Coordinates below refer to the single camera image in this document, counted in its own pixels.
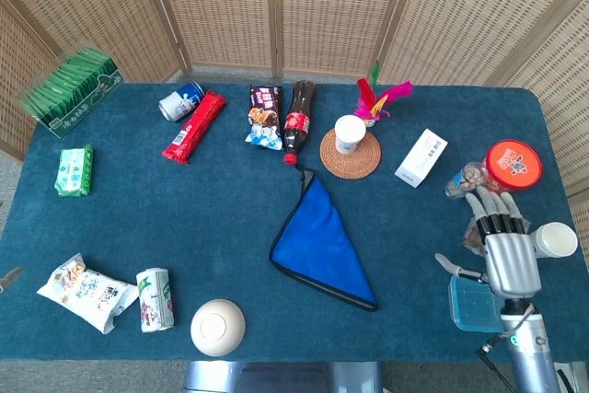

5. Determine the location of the white paper cup blue print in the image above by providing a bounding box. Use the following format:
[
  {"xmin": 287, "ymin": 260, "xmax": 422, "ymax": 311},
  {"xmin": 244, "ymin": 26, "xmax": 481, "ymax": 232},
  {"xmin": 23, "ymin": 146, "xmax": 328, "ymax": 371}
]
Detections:
[{"xmin": 527, "ymin": 221, "xmax": 579, "ymax": 260}]

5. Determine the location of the red biscuit pack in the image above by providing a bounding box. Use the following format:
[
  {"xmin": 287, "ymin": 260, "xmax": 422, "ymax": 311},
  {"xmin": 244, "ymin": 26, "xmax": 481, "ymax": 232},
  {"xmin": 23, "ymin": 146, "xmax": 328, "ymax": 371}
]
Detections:
[{"xmin": 161, "ymin": 90, "xmax": 228, "ymax": 166}]

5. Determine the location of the grey and blue cloth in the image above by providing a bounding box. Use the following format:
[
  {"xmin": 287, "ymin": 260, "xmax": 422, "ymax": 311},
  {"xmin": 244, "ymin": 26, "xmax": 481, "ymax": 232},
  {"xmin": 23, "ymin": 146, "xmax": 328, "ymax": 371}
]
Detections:
[{"xmin": 269, "ymin": 165, "xmax": 380, "ymax": 313}]

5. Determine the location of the small clear jar blue label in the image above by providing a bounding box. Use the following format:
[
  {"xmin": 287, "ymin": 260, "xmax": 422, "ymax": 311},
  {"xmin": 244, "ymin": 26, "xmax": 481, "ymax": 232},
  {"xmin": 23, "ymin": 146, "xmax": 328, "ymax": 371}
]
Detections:
[{"xmin": 444, "ymin": 161, "xmax": 490, "ymax": 201}]

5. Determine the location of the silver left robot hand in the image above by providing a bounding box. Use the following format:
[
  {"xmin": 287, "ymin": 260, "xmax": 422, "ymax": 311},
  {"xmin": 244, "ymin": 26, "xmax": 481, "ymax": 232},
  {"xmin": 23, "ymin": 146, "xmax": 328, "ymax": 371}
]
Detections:
[{"xmin": 0, "ymin": 266, "xmax": 24, "ymax": 294}]

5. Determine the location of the pink feather shuttlecock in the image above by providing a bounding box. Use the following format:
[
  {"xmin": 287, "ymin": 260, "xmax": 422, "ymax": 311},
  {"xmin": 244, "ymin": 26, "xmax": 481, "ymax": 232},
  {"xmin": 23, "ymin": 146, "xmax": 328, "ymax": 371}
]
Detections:
[{"xmin": 352, "ymin": 61, "xmax": 414, "ymax": 129}]

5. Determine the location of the round woven coaster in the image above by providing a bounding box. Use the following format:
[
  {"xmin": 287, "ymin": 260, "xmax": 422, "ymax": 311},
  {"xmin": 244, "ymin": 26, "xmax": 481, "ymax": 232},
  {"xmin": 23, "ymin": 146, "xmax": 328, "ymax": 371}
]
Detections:
[{"xmin": 319, "ymin": 128, "xmax": 383, "ymax": 180}]

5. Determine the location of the woven bamboo folding screen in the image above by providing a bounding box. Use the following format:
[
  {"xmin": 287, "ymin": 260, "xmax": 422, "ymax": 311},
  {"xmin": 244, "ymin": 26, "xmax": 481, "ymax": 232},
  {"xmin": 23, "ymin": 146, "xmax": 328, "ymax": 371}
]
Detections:
[{"xmin": 0, "ymin": 0, "xmax": 589, "ymax": 199}]

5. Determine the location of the white snack bag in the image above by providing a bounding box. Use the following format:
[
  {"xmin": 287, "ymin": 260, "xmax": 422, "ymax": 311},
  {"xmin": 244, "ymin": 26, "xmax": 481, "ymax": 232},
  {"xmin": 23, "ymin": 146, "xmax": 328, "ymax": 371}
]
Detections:
[{"xmin": 36, "ymin": 252, "xmax": 139, "ymax": 335}]

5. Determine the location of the tub with orange lid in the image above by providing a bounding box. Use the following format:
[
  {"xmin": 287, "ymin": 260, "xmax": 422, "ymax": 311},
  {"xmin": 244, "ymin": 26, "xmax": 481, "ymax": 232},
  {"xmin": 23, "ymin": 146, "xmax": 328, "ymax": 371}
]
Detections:
[{"xmin": 483, "ymin": 138, "xmax": 543, "ymax": 196}]

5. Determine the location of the blue clear plastic container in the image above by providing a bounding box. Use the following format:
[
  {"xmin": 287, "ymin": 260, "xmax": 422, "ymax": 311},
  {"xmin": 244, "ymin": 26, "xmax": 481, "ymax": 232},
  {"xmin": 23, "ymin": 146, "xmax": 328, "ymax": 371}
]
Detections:
[{"xmin": 448, "ymin": 273, "xmax": 508, "ymax": 333}]

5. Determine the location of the beige upturned bowl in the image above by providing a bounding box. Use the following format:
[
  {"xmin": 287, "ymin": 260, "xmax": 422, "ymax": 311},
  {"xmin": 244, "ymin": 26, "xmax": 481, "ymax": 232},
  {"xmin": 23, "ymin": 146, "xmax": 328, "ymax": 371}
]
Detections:
[{"xmin": 190, "ymin": 298, "xmax": 247, "ymax": 358}]

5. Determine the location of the blue and white can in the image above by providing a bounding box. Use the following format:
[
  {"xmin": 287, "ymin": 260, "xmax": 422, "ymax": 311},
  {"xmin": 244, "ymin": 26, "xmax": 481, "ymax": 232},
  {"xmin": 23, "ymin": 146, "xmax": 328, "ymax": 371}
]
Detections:
[{"xmin": 157, "ymin": 81, "xmax": 206, "ymax": 123}]

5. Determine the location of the cola bottle with red cap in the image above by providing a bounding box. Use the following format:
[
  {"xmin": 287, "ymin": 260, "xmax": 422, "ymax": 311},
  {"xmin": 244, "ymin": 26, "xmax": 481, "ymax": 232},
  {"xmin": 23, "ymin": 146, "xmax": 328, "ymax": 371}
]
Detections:
[{"xmin": 282, "ymin": 80, "xmax": 318, "ymax": 167}]

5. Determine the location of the blue table carpet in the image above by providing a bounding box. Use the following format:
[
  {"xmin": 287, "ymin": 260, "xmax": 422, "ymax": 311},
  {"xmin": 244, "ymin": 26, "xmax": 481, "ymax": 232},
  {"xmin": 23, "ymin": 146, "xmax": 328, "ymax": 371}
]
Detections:
[{"xmin": 0, "ymin": 82, "xmax": 589, "ymax": 363}]

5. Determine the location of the dark chocolate snack bag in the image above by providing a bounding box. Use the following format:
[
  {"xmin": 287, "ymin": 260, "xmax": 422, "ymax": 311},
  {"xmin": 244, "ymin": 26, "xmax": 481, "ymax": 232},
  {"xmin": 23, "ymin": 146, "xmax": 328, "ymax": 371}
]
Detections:
[{"xmin": 244, "ymin": 84, "xmax": 284, "ymax": 152}]

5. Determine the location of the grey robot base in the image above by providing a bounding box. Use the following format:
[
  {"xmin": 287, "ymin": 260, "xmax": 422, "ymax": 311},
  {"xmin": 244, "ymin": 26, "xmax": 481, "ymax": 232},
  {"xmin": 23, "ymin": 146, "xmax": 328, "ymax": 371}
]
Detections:
[{"xmin": 183, "ymin": 360, "xmax": 384, "ymax": 393}]

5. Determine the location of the green tea bag box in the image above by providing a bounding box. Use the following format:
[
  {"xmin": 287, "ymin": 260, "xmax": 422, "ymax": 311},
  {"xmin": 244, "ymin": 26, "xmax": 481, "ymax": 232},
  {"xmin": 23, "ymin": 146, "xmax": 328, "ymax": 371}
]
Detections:
[{"xmin": 18, "ymin": 46, "xmax": 125, "ymax": 140}]

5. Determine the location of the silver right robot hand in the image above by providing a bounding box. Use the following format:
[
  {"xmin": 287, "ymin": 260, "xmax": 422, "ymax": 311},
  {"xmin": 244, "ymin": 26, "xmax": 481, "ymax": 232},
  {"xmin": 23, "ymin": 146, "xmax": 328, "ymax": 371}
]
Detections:
[{"xmin": 434, "ymin": 189, "xmax": 542, "ymax": 300}]

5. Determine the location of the clear box of brown snacks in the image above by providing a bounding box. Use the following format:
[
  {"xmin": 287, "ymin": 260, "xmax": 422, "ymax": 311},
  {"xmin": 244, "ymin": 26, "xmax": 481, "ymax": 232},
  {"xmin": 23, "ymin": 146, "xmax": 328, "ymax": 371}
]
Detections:
[{"xmin": 461, "ymin": 217, "xmax": 489, "ymax": 259}]

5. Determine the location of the green tissue pack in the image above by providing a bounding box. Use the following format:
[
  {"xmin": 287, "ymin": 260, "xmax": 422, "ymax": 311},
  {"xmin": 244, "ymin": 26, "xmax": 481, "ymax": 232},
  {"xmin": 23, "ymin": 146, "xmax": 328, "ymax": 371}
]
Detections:
[{"xmin": 53, "ymin": 144, "xmax": 95, "ymax": 199}]

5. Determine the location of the white cardboard box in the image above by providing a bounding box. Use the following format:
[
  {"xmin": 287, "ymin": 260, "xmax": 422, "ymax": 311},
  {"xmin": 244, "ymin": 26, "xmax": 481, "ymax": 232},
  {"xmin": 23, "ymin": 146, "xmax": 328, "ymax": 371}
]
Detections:
[{"xmin": 394, "ymin": 128, "xmax": 449, "ymax": 190}]

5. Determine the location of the green and white can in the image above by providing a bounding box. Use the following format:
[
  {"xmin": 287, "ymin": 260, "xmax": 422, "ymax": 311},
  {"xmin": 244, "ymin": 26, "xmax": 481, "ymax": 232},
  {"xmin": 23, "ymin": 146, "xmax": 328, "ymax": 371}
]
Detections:
[{"xmin": 135, "ymin": 267, "xmax": 176, "ymax": 334}]

